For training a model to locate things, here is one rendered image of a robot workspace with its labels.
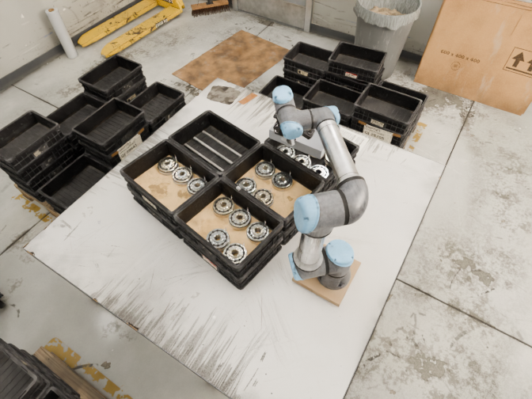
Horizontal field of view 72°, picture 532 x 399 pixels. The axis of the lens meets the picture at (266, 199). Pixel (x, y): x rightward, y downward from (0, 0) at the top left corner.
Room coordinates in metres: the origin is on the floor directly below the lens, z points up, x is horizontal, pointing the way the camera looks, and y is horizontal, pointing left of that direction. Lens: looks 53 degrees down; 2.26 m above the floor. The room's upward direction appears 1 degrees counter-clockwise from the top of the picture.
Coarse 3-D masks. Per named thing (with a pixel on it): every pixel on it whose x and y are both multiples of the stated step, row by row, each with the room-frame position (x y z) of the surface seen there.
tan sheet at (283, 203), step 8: (248, 176) 1.22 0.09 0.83; (256, 184) 1.16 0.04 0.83; (264, 184) 1.16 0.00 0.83; (296, 184) 1.15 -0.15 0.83; (272, 192) 1.11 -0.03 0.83; (280, 192) 1.11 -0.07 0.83; (288, 192) 1.10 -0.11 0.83; (296, 192) 1.10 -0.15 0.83; (304, 192) 1.10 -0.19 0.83; (280, 200) 1.06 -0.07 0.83; (288, 200) 1.06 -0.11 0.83; (272, 208) 1.01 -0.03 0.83; (280, 208) 1.01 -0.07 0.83; (288, 208) 1.01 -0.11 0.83
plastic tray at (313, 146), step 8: (272, 128) 1.29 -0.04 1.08; (272, 136) 1.26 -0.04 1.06; (280, 136) 1.24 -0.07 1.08; (288, 144) 1.21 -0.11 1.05; (296, 144) 1.19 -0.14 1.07; (304, 144) 1.17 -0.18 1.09; (312, 144) 1.22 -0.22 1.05; (320, 144) 1.22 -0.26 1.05; (304, 152) 1.17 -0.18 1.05; (312, 152) 1.15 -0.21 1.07; (320, 152) 1.13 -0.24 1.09
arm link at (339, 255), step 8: (336, 240) 0.76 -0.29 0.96; (328, 248) 0.72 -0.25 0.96; (336, 248) 0.72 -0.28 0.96; (344, 248) 0.72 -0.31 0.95; (328, 256) 0.69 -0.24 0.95; (336, 256) 0.68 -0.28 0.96; (344, 256) 0.68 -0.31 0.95; (352, 256) 0.69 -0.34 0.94; (328, 264) 0.66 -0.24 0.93; (336, 264) 0.66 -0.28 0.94; (344, 264) 0.66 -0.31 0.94; (328, 272) 0.64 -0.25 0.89; (336, 272) 0.65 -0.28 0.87; (344, 272) 0.66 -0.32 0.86
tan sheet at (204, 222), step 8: (208, 208) 1.02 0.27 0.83; (240, 208) 1.01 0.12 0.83; (200, 216) 0.97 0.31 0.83; (208, 216) 0.97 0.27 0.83; (216, 216) 0.97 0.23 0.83; (192, 224) 0.93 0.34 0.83; (200, 224) 0.93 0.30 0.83; (208, 224) 0.93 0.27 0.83; (216, 224) 0.93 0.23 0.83; (224, 224) 0.93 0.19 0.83; (200, 232) 0.89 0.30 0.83; (208, 232) 0.88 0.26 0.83; (232, 232) 0.88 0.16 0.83; (240, 232) 0.88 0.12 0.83; (256, 232) 0.88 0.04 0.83; (216, 240) 0.84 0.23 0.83; (232, 240) 0.84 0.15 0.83; (240, 240) 0.84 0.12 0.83; (248, 240) 0.84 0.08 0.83; (248, 248) 0.80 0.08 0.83
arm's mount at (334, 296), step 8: (352, 264) 0.76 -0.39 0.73; (352, 272) 0.72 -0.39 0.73; (296, 280) 0.69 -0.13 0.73; (304, 280) 0.69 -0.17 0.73; (312, 280) 0.69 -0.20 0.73; (312, 288) 0.65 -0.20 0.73; (320, 288) 0.65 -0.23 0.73; (344, 288) 0.65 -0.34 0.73; (320, 296) 0.62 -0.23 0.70; (328, 296) 0.61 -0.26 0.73; (336, 296) 0.61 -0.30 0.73; (336, 304) 0.58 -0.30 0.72
